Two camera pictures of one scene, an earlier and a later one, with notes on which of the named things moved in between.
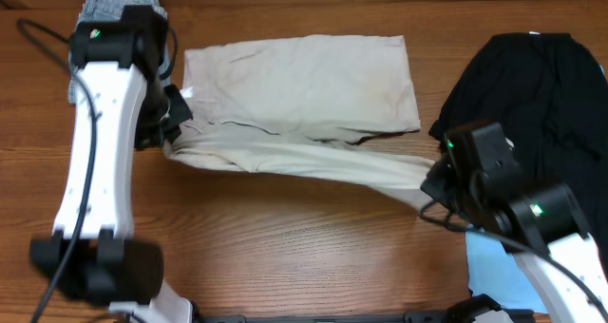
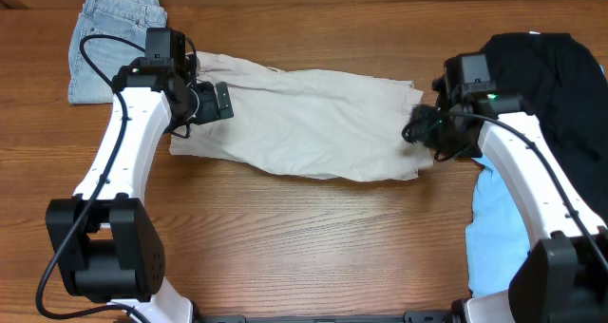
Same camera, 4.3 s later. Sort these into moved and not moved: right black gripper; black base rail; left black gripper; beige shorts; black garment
Moved: left black gripper; beige shorts; right black gripper
Not moved: black garment; black base rail
